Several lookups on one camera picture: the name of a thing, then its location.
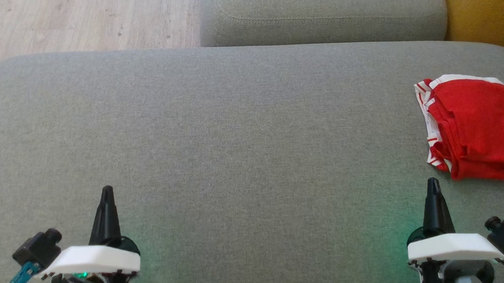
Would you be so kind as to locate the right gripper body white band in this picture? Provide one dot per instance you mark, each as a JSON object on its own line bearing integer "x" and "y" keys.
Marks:
{"x": 451, "y": 249}

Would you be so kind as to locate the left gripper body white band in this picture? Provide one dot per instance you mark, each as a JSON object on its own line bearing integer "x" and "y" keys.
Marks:
{"x": 96, "y": 259}

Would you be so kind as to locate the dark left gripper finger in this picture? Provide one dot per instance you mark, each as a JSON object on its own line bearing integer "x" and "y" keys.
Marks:
{"x": 111, "y": 225}
{"x": 100, "y": 224}

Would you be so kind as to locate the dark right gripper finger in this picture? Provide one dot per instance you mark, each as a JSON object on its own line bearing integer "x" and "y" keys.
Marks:
{"x": 442, "y": 218}
{"x": 429, "y": 213}

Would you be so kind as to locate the red shorts with white stripe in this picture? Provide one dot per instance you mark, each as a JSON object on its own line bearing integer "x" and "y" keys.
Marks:
{"x": 477, "y": 107}

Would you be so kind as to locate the wide yellow sofa back cushion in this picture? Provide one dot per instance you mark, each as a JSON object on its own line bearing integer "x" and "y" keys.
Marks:
{"x": 495, "y": 20}

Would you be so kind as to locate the grey sofa seat cushion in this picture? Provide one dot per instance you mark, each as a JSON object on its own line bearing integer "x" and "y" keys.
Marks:
{"x": 320, "y": 19}

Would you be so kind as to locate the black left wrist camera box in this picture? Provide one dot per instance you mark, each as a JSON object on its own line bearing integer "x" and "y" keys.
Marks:
{"x": 37, "y": 248}

